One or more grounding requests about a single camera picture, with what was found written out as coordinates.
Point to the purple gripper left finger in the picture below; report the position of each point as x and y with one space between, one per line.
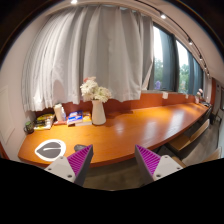
74 167

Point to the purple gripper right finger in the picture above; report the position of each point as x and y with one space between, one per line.
154 167

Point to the dark computer mouse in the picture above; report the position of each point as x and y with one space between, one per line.
79 147

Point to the grey round mouse pad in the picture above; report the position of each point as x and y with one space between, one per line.
50 150

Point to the wooden chair near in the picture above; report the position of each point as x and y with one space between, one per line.
182 144

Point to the wooden chair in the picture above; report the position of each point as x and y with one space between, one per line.
182 144
216 154

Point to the blue white box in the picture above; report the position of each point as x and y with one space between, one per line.
75 117

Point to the orange book stack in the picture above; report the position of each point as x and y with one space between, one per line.
86 119

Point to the white tissue pack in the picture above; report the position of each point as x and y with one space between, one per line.
59 112

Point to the yellow snack package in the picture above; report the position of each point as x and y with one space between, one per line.
44 122

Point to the white ceramic vase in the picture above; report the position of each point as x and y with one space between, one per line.
98 114

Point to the dark green mug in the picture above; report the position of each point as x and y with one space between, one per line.
29 127

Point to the wooden chair far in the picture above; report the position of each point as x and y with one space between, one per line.
216 154

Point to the white flower bouquet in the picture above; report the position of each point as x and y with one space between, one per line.
90 90

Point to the white curtain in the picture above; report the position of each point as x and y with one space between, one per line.
113 45

